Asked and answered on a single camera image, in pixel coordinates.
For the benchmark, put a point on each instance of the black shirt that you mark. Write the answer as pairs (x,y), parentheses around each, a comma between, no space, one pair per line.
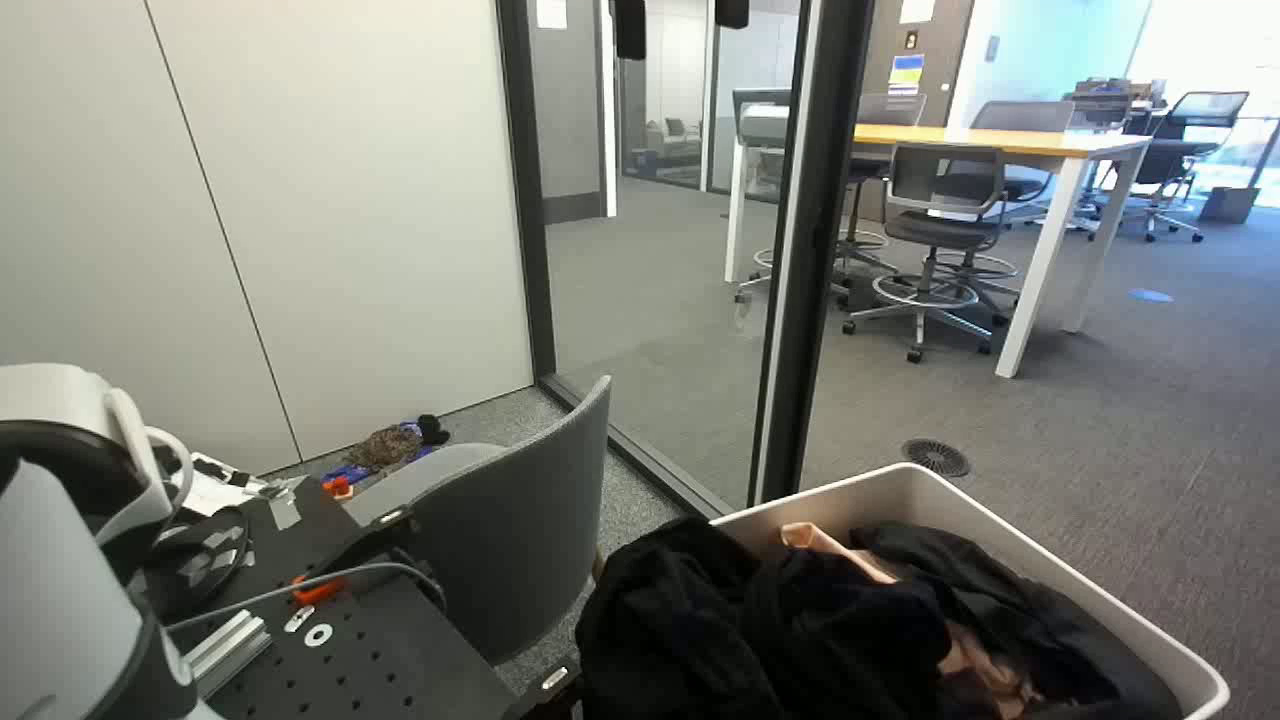
(689,624)

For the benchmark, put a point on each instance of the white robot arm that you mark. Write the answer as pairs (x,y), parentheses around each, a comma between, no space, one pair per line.
(80,500)

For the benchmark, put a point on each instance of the grey chair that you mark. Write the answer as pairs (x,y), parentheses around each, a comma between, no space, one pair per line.
(509,531)

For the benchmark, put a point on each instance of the white plastic basket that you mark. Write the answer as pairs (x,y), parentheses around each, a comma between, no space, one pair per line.
(916,494)

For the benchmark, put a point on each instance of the black office chair background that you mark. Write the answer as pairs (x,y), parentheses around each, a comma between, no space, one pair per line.
(1177,141)

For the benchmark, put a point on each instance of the beige pink cloth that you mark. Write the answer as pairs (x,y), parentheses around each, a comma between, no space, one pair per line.
(812,536)

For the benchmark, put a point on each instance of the colourful items on floor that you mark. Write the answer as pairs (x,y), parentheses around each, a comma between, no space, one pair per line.
(381,454)

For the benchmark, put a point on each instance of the round floor outlet cover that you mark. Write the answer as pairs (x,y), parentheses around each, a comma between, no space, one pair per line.
(938,458)

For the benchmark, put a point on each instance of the grey mesh office stool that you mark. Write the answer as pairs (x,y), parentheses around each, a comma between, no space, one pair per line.
(946,203)

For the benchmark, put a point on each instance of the white and wood table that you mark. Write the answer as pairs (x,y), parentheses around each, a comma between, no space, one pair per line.
(1073,158)

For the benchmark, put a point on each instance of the black orange handled tool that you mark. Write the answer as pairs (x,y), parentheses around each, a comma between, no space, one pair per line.
(319,595)

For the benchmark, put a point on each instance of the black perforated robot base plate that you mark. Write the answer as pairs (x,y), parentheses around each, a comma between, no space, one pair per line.
(381,648)

